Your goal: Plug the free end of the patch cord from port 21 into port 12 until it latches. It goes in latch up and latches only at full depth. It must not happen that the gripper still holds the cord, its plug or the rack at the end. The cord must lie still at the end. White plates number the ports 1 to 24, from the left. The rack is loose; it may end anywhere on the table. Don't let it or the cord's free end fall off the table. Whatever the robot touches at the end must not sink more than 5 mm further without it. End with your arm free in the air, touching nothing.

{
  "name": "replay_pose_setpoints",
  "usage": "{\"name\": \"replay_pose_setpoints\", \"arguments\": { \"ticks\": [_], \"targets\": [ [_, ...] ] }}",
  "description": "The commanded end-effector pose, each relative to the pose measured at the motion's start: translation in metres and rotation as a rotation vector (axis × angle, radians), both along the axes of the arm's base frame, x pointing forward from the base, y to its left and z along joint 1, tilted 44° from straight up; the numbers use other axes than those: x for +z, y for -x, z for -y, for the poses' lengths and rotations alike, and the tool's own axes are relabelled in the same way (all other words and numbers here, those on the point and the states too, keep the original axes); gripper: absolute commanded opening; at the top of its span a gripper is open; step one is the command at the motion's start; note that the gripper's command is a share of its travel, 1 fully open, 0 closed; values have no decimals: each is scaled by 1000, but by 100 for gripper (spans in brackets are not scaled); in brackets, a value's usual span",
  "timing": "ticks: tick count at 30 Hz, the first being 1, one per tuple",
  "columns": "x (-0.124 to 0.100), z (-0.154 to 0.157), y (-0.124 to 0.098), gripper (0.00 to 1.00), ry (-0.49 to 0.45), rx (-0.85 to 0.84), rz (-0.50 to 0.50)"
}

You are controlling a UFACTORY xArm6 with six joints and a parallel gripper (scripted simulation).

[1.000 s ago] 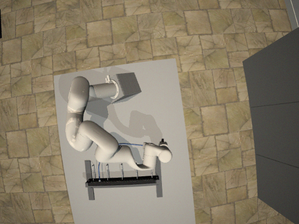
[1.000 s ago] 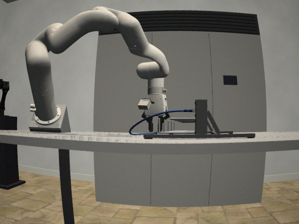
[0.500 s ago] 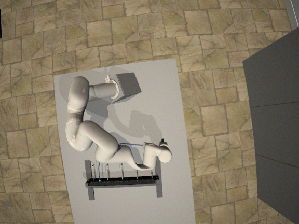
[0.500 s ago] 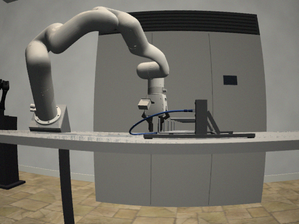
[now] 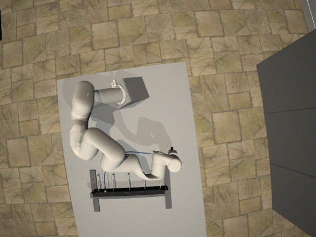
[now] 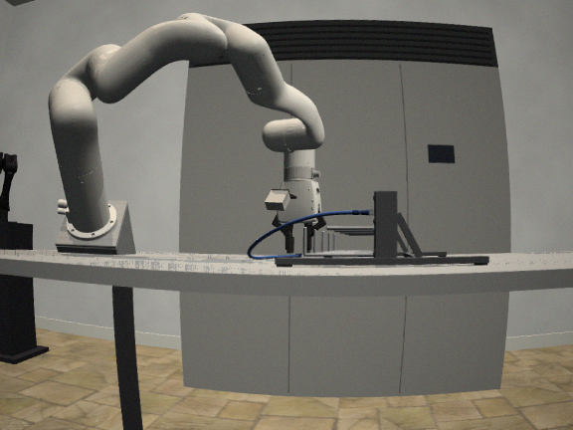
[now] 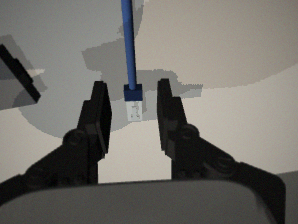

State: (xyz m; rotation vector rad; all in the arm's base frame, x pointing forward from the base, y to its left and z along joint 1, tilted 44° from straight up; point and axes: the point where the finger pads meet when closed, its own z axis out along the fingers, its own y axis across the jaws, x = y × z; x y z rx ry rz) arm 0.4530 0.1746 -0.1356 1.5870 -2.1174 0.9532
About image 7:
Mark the white and blue cable plug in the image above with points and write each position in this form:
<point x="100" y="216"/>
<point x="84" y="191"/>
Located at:
<point x="133" y="99"/>

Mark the dark blue patch cord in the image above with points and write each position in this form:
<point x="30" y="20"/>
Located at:
<point x="127" y="15"/>

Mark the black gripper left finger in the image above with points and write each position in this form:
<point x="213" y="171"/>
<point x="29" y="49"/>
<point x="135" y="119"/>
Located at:
<point x="75" y="161"/>

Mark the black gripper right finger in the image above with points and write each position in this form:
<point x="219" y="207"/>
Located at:
<point x="194" y="157"/>

